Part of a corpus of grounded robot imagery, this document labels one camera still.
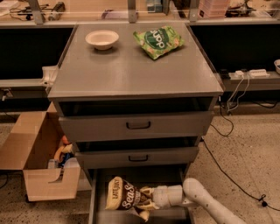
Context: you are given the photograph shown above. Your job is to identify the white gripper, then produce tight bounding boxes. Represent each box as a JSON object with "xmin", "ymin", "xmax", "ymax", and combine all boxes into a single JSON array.
[{"xmin": 136, "ymin": 185, "xmax": 184, "ymax": 221}]

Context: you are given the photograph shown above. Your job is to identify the brown chip bag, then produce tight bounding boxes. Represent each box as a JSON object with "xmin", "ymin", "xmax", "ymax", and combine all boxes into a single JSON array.
[{"xmin": 105, "ymin": 177, "xmax": 152, "ymax": 217}]

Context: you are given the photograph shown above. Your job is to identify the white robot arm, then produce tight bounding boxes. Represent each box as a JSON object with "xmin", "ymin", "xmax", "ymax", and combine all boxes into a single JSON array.
[{"xmin": 140, "ymin": 178, "xmax": 247, "ymax": 224}]

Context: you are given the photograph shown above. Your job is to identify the grey bottom drawer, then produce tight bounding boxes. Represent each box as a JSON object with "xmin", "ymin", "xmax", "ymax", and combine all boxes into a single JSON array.
[{"xmin": 88, "ymin": 165, "xmax": 192, "ymax": 224}]

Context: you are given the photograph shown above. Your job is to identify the grey drawer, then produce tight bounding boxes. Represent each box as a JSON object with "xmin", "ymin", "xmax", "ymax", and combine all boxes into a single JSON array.
[
  {"xmin": 75, "ymin": 136, "xmax": 199, "ymax": 169},
  {"xmin": 88, "ymin": 165, "xmax": 192, "ymax": 224},
  {"xmin": 55, "ymin": 96, "xmax": 214, "ymax": 142}
]

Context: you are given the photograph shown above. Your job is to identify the grey middle drawer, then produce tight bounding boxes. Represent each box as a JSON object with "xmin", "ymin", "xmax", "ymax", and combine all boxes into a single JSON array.
[{"xmin": 75, "ymin": 136, "xmax": 199, "ymax": 169}]

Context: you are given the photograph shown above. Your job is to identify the grey top drawer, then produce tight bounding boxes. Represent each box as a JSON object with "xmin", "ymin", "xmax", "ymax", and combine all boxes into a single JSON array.
[{"xmin": 55, "ymin": 96, "xmax": 214, "ymax": 142}]

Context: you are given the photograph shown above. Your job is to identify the grey drawer cabinet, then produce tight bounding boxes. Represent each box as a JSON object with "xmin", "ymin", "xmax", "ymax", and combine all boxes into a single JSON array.
[{"xmin": 47, "ymin": 22, "xmax": 225, "ymax": 224}]

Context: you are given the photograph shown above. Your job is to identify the green chip bag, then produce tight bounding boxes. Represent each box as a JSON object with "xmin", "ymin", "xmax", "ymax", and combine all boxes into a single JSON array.
[{"xmin": 133, "ymin": 25, "xmax": 185, "ymax": 60}]

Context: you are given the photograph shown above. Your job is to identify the items inside cardboard box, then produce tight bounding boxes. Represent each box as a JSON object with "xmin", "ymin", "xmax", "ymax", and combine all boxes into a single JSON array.
[{"xmin": 47, "ymin": 136, "xmax": 74, "ymax": 169}]

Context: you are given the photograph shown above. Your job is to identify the cardboard box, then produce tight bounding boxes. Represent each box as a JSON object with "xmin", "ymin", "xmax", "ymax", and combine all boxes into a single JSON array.
[{"xmin": 0, "ymin": 105, "xmax": 81, "ymax": 201}]

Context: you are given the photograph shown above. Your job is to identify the white plug adapter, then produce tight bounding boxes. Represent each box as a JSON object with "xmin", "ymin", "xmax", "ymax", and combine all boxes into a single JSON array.
[{"xmin": 235, "ymin": 70, "xmax": 244, "ymax": 77}]

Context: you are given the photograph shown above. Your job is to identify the white bowl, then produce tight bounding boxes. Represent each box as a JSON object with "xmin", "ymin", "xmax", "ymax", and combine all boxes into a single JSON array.
[{"xmin": 85, "ymin": 30, "xmax": 119, "ymax": 51}]

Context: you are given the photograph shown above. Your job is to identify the white power strip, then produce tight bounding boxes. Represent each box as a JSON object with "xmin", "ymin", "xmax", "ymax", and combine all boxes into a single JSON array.
[{"xmin": 248, "ymin": 69, "xmax": 269, "ymax": 78}]

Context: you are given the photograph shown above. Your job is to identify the pink stacked trays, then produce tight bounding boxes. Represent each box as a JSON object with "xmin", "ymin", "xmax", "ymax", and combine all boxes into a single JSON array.
[{"xmin": 198, "ymin": 0, "xmax": 230, "ymax": 18}]

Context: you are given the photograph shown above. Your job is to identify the black floor cable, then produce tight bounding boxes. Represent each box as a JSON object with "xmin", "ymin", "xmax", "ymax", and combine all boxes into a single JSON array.
[{"xmin": 201, "ymin": 104, "xmax": 280, "ymax": 212}]

